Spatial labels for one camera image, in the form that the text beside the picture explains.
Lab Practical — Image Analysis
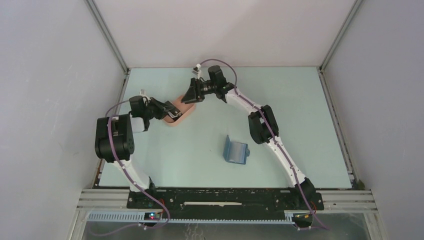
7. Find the aluminium frame rail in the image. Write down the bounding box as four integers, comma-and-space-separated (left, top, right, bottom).
77, 187, 378, 227

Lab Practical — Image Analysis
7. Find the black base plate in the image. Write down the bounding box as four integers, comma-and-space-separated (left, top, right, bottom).
126, 187, 324, 221

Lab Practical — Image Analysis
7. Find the black credit card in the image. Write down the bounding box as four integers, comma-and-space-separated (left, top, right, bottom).
167, 107, 183, 121

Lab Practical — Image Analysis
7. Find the pink oval tray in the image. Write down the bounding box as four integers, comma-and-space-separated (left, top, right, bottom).
162, 95, 196, 127

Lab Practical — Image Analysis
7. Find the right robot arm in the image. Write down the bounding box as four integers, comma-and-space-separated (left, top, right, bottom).
181, 64, 317, 209

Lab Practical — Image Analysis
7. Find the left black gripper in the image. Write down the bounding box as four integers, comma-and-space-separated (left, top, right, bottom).
143, 97, 175, 121

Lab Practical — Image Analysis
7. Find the blue card holder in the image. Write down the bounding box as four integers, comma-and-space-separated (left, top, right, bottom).
222, 135, 250, 165

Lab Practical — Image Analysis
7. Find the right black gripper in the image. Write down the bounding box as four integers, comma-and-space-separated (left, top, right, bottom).
181, 77, 217, 105

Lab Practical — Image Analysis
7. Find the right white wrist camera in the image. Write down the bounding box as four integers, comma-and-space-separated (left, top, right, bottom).
192, 63, 202, 80

